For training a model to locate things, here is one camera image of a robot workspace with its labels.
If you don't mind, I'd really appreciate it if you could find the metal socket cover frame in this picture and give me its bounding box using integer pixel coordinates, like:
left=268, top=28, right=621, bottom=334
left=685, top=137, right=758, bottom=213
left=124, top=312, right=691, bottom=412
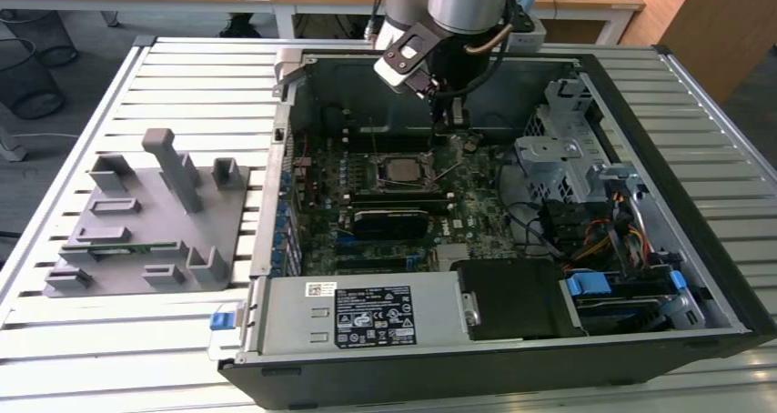
left=428, top=134, right=474, bottom=180

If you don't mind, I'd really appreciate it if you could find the silver square CPU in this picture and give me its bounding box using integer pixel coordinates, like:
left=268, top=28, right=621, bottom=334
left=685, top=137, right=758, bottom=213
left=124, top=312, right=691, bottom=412
left=386, top=156, right=427, bottom=183

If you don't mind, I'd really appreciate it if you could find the CPU socket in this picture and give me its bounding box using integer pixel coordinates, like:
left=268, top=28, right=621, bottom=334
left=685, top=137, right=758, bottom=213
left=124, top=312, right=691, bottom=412
left=372, top=152, right=439, bottom=194

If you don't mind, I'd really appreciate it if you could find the RAM slot with white clips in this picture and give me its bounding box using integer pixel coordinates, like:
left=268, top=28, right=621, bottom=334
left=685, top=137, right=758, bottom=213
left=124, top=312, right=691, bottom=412
left=348, top=194, right=455, bottom=201
left=341, top=127, right=435, bottom=135
left=348, top=204, right=455, bottom=211
left=341, top=136, right=439, bottom=143

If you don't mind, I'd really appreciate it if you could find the silver metal drive cage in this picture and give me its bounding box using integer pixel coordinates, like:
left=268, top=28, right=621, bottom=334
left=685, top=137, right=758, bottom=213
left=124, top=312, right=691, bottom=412
left=512, top=76, right=657, bottom=207

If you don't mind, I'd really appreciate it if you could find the green motherboard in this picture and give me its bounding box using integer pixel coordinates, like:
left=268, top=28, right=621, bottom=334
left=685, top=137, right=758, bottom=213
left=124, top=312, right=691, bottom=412
left=284, top=128, right=523, bottom=277

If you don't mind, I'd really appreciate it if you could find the black graphics card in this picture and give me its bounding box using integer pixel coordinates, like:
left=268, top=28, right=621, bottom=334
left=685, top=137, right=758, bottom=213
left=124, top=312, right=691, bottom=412
left=350, top=208, right=431, bottom=242

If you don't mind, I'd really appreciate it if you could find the small silver heatsink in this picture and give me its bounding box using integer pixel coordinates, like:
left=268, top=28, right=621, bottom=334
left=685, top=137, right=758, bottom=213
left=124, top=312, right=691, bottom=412
left=435, top=243, right=472, bottom=268

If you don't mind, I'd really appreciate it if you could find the wooden cabinet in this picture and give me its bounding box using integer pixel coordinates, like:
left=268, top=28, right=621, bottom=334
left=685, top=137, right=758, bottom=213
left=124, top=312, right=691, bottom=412
left=618, top=0, right=777, bottom=105

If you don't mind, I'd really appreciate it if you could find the black expansion slot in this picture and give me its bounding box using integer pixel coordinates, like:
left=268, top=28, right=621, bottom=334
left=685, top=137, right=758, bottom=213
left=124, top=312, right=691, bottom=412
left=335, top=257, right=418, bottom=272

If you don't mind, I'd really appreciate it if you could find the grey plastic parts rack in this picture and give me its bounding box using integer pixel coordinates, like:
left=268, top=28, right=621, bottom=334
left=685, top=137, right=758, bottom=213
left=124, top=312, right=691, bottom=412
left=45, top=128, right=253, bottom=299

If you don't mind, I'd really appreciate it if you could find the hard disk in blue carrier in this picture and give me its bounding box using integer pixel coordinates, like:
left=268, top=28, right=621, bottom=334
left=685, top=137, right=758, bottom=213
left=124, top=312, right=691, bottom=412
left=560, top=269, right=678, bottom=337

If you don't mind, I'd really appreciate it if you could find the silver power supply with label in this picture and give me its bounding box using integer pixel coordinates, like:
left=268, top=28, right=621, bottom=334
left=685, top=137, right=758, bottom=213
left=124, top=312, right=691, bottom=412
left=239, top=271, right=480, bottom=355

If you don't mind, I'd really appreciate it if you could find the green RAM stick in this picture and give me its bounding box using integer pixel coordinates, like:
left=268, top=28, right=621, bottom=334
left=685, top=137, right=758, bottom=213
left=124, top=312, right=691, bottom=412
left=88, top=244, right=153, bottom=256

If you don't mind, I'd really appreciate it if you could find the black mesh waste bin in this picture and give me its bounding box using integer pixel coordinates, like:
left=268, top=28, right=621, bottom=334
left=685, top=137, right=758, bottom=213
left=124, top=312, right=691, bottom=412
left=0, top=8, right=80, bottom=67
left=0, top=37, right=66, bottom=121

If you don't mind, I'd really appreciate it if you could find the black open PC case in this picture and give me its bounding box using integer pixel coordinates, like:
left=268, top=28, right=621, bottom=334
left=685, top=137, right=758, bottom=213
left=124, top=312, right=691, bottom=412
left=216, top=46, right=777, bottom=412

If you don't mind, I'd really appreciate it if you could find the white desk foot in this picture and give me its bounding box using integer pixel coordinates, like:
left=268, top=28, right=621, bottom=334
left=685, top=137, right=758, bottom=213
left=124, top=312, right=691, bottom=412
left=0, top=124, right=29, bottom=162

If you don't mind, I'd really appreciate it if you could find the black camera cable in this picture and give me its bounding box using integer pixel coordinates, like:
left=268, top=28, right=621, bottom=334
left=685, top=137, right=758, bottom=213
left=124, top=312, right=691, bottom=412
left=451, top=1, right=523, bottom=100

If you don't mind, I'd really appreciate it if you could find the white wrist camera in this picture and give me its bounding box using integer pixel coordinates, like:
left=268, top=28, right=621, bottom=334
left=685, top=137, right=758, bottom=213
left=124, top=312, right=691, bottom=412
left=372, top=21, right=444, bottom=86

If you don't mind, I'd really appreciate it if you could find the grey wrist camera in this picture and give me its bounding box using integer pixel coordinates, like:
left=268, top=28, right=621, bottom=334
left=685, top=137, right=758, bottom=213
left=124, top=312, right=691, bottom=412
left=508, top=21, right=544, bottom=53

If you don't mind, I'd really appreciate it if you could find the grey metal case handle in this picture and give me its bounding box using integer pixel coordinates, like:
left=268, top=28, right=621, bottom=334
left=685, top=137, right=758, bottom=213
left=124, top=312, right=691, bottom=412
left=272, top=48, right=304, bottom=100

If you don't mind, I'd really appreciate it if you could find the yellow and red wire bundle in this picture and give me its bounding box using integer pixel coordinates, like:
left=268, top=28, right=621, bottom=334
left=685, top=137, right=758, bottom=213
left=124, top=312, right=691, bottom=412
left=560, top=219, right=649, bottom=268

